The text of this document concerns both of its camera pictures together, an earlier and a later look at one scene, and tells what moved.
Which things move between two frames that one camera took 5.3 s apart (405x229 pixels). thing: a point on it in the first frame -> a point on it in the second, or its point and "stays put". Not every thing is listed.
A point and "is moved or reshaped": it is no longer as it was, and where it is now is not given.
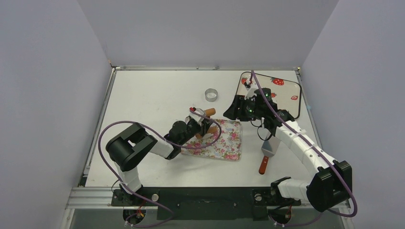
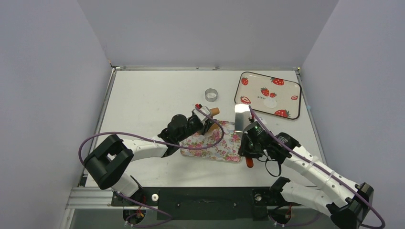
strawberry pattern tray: [285, 95] stays put
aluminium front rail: [100, 198] stays put
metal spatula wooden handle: [269, 148] is moved or reshaped
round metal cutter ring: [211, 94] stays put
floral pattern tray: [228, 147] stays put
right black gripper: [238, 107] -> [248, 149]
